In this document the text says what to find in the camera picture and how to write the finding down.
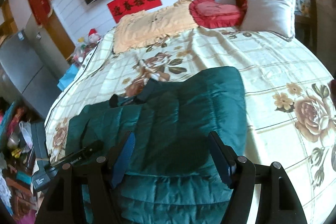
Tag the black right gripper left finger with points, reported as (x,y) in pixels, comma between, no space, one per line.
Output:
(64,203)

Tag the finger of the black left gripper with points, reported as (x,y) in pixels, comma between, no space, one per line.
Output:
(81,155)

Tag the dark green puffer jacket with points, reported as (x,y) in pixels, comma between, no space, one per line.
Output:
(171,176)

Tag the metal bowl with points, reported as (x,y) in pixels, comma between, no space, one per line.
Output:
(13,141)

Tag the white plastic bag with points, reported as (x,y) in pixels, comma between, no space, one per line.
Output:
(25,128)

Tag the blue paper bag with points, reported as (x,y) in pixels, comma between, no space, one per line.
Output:
(68,77)

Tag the grey refrigerator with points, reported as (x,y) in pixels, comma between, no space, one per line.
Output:
(25,77)

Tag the santa plush toy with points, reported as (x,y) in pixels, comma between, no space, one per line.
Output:
(93,37)

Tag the cream floral bed quilt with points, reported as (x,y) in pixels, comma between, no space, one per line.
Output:
(289,111)

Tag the orange ruffled pillow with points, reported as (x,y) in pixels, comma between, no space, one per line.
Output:
(143,28)

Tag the wooden door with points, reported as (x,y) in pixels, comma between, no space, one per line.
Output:
(58,34)

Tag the red banner with characters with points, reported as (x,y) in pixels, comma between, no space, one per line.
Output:
(120,8)

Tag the red heart-shaped cushion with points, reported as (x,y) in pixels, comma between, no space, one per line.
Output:
(210,14)

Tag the white square pillow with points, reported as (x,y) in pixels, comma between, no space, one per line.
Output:
(275,16)

